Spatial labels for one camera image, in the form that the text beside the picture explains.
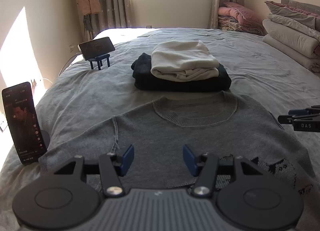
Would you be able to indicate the folded white garment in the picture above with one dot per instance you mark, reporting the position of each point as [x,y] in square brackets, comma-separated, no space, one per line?
[182,58]

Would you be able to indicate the dark round phone stand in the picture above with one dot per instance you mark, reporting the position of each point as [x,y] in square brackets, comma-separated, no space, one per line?
[44,141]

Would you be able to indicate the grey patterned knit sweater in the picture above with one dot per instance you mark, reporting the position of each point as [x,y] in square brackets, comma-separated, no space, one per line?
[175,136]

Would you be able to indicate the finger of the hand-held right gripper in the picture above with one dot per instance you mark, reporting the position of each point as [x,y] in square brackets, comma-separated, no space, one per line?
[285,119]
[297,112]

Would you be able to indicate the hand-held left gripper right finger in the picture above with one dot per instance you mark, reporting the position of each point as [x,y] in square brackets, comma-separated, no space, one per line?
[189,158]

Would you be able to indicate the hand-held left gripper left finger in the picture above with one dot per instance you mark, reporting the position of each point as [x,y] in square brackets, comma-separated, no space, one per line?
[128,158]

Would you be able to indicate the folded dark garment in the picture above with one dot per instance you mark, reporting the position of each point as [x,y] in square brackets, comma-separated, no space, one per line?
[175,85]

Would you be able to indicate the pink pillows pile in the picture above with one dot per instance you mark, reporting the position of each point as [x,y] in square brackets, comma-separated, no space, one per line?
[237,11]

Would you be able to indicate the upright smartphone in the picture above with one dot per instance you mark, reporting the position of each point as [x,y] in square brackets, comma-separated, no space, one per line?
[23,126]

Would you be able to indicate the sideways smartphone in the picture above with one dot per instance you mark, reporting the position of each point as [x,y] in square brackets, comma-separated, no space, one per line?
[96,47]

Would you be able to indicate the bed with grey sheet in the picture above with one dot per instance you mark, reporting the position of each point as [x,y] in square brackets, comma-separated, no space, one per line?
[87,96]

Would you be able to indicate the striped folded blanket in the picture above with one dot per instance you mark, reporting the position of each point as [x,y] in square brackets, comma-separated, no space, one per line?
[232,25]

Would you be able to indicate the grey pillow with pink trim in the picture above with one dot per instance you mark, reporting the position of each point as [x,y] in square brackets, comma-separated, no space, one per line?
[290,11]

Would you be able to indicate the blue chair-shaped phone stand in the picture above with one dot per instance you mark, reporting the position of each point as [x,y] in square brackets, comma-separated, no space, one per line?
[98,59]

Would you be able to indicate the folded light grey quilt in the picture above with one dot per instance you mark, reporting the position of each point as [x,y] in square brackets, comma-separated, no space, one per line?
[287,41]

